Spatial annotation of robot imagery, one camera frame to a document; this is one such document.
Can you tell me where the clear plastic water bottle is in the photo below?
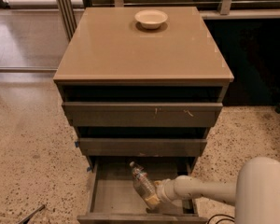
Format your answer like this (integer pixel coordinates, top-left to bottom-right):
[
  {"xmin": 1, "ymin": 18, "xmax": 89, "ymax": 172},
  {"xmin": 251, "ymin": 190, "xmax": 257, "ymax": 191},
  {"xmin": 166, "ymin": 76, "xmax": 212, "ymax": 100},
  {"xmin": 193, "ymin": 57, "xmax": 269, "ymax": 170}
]
[{"xmin": 130, "ymin": 161, "xmax": 157, "ymax": 200}]

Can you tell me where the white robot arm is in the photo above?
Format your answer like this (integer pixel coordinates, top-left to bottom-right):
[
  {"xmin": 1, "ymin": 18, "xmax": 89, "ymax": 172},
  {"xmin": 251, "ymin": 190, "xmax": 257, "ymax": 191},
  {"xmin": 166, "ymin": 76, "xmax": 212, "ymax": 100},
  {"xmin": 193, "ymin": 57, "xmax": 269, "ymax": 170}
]
[{"xmin": 144, "ymin": 157, "xmax": 280, "ymax": 224}]

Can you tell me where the tan drawer cabinet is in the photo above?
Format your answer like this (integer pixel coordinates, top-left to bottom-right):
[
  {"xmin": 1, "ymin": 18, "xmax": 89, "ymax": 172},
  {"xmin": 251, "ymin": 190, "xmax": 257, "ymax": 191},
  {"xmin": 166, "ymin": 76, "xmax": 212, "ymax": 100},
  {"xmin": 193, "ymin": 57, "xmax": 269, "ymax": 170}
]
[{"xmin": 53, "ymin": 7, "xmax": 233, "ymax": 170}]

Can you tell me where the white bowl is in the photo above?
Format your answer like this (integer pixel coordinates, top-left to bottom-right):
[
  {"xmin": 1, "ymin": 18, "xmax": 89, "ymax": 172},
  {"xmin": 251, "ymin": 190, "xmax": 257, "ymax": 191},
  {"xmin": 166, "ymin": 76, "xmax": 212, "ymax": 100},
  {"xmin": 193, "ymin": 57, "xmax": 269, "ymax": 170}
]
[{"xmin": 134, "ymin": 9, "xmax": 168, "ymax": 30}]

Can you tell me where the grey top drawer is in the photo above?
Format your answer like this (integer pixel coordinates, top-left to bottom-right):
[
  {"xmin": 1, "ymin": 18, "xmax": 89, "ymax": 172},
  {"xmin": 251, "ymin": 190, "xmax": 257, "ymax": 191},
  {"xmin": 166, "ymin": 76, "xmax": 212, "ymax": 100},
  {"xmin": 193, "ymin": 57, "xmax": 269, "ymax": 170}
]
[{"xmin": 63, "ymin": 102, "xmax": 223, "ymax": 128}]

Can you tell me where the grey open bottom drawer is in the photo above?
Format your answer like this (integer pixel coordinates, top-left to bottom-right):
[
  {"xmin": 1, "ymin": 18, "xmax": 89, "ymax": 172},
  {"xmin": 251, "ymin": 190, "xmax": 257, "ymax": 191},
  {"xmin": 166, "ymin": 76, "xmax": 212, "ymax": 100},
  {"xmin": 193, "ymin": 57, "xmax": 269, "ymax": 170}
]
[{"xmin": 77, "ymin": 157, "xmax": 207, "ymax": 224}]

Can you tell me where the grey middle drawer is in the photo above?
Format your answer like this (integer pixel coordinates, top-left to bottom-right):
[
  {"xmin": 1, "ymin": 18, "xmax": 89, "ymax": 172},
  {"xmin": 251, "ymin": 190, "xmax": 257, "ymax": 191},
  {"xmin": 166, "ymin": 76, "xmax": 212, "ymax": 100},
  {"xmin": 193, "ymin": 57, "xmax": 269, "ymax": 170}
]
[{"xmin": 77, "ymin": 138, "xmax": 207, "ymax": 157}]

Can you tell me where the black cable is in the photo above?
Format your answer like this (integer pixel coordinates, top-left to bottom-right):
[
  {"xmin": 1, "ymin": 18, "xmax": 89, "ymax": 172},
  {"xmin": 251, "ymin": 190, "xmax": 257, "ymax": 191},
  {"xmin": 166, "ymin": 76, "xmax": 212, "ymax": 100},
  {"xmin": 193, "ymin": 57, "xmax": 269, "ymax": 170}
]
[{"xmin": 206, "ymin": 214, "xmax": 236, "ymax": 224}]

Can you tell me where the metal rod on floor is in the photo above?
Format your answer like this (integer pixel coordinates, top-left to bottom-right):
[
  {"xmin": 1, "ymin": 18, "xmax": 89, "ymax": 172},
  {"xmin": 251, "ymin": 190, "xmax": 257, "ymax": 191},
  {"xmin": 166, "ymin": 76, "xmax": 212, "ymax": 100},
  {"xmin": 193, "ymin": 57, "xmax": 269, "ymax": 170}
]
[{"xmin": 16, "ymin": 204, "xmax": 46, "ymax": 224}]

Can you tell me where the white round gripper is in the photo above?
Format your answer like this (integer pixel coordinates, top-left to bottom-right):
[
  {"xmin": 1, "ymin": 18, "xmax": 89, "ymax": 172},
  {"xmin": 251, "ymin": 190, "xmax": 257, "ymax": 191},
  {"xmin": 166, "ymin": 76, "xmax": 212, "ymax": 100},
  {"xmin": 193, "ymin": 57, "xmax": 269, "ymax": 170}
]
[{"xmin": 144, "ymin": 179, "xmax": 177, "ymax": 209}]

